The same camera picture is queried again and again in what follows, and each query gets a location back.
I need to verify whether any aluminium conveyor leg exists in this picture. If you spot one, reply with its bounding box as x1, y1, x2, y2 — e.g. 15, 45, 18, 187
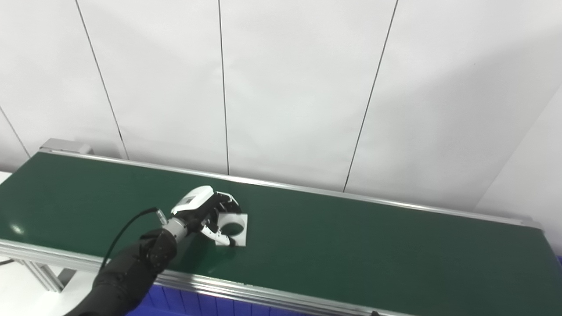
15, 259, 77, 293

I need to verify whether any white square part round hole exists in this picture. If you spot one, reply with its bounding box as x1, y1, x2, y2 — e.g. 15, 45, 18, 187
214, 212, 249, 247

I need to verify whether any grey conveyor motor housing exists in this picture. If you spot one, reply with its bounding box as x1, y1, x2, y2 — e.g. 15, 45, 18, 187
40, 138, 94, 155

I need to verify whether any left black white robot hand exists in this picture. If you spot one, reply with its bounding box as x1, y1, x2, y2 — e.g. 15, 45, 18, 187
169, 185, 242, 247

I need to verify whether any green conveyor belt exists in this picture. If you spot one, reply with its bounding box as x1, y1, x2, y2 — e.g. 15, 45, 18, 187
0, 149, 562, 316

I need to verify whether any blue plastic bin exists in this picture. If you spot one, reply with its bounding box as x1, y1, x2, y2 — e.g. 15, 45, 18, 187
125, 283, 308, 316

